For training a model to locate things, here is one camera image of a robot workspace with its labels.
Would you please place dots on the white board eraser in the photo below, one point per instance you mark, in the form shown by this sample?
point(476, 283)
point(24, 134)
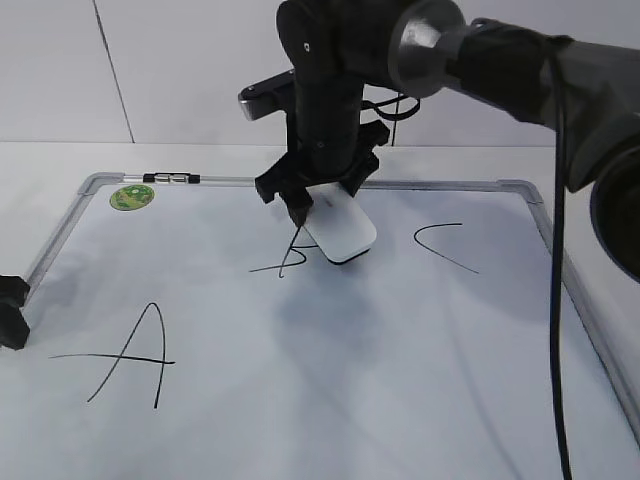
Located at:
point(338, 225)

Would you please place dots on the white board with grey frame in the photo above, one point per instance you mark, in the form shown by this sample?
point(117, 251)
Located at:
point(204, 337)

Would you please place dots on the round green magnet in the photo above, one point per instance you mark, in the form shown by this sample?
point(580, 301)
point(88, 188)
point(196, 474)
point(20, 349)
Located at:
point(132, 197)

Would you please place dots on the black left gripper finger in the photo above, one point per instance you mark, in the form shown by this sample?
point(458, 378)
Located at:
point(14, 329)

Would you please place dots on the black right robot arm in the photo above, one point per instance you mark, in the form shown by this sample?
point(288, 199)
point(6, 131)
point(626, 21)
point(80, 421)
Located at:
point(588, 94)

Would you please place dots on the black silver hanging clip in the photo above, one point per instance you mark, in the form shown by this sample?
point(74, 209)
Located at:
point(171, 177)

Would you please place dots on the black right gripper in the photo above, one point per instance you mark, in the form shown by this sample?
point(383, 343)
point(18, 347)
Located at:
point(326, 141)

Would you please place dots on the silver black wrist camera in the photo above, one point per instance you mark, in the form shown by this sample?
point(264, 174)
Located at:
point(273, 94)

